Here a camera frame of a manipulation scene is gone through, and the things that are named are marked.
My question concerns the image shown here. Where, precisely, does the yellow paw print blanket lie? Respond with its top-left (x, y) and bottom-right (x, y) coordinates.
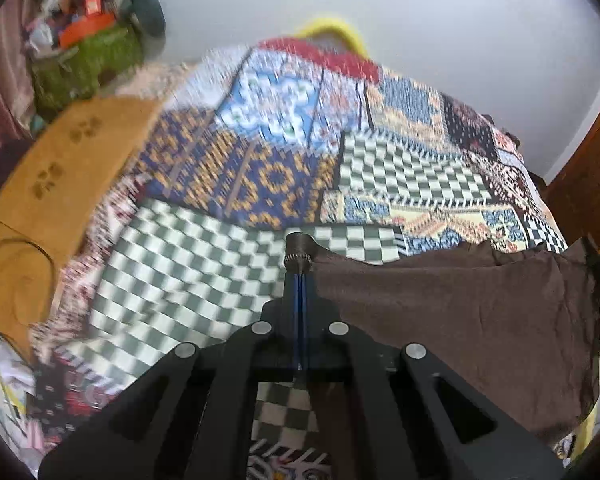
top-left (0, 95), bottom-right (164, 362)

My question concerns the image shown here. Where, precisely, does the grey-green plush toy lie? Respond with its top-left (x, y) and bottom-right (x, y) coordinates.
top-left (114, 0), bottom-right (169, 42)

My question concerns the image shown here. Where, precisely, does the yellow foam tube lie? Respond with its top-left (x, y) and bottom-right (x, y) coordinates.
top-left (294, 14), bottom-right (372, 59)

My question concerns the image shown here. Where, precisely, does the striped pink curtain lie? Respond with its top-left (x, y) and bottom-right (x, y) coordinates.
top-left (0, 0), bottom-right (57, 161)

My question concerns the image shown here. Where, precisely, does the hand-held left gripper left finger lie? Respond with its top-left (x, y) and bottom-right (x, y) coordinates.
top-left (39, 272), bottom-right (302, 480)

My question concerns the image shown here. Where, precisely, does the green printed storage bin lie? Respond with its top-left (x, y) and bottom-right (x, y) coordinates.
top-left (29, 24), bottom-right (147, 117)

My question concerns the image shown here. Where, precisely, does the patchwork quilt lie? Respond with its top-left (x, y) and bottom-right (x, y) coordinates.
top-left (30, 37), bottom-right (600, 480)

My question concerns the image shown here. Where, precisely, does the brown wooden door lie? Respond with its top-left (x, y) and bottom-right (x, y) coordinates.
top-left (544, 67), bottom-right (600, 253)

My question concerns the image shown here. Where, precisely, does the brown garment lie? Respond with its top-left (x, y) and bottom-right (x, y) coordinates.
top-left (285, 232), bottom-right (600, 444)

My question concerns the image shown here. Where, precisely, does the white printed cloth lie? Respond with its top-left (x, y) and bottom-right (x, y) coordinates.
top-left (0, 310), bottom-right (37, 457)

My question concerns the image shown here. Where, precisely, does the thin black cable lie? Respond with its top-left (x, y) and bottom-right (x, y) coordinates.
top-left (0, 239), bottom-right (57, 352)

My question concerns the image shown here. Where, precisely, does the orange box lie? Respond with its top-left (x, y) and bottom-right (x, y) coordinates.
top-left (57, 10), bottom-right (119, 47)

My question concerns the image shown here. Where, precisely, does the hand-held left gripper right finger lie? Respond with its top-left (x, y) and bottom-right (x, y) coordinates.
top-left (300, 272), bottom-right (565, 480)

